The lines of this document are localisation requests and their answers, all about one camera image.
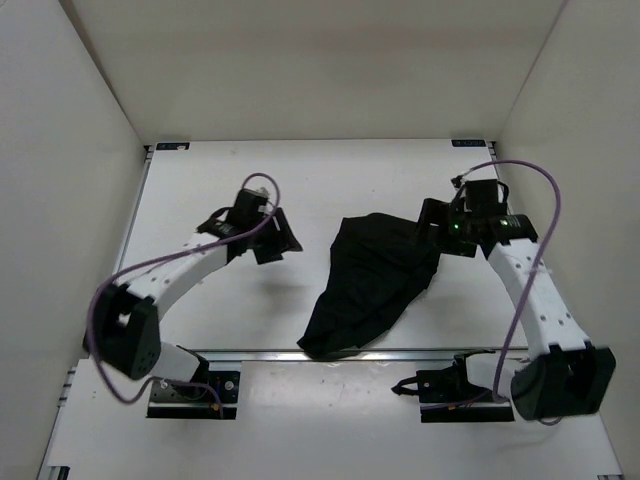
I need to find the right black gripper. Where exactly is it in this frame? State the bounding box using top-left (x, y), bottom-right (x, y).
top-left (408, 200), bottom-right (476, 258)

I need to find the blue corner label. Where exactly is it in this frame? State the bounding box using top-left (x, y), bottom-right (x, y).
top-left (451, 139), bottom-right (486, 148)
top-left (155, 142), bottom-right (190, 151)

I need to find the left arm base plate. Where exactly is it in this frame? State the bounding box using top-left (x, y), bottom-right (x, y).
top-left (146, 362), bottom-right (241, 420)

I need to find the right blue corner label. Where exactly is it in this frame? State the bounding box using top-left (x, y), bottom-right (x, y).
top-left (451, 139), bottom-right (486, 148)

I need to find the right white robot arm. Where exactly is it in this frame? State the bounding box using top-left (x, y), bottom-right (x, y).
top-left (392, 196), bottom-right (616, 424)

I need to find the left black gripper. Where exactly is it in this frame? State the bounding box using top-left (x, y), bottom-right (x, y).
top-left (252, 205), bottom-right (304, 263)

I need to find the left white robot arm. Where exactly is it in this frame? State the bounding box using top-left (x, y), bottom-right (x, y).
top-left (85, 207), bottom-right (303, 398)

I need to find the black skirt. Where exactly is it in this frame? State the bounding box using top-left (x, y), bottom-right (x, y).
top-left (297, 213), bottom-right (440, 359)

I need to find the aluminium front rail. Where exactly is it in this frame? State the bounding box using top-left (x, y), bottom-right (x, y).
top-left (199, 349), bottom-right (521, 364)

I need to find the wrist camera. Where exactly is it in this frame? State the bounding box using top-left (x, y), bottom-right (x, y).
top-left (226, 188), bottom-right (269, 230)
top-left (450, 175), bottom-right (510, 217)

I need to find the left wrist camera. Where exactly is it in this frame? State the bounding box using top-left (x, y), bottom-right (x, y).
top-left (226, 188), bottom-right (269, 230)

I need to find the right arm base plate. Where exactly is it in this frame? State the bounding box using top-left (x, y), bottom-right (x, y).
top-left (391, 357), bottom-right (515, 424)

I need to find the left blue corner label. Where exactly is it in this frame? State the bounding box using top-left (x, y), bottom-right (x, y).
top-left (155, 142), bottom-right (190, 151)

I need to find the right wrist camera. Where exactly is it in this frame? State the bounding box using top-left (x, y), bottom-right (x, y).
top-left (450, 175), bottom-right (510, 217)

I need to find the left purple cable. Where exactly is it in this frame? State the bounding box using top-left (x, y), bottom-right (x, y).
top-left (87, 172), bottom-right (281, 419)

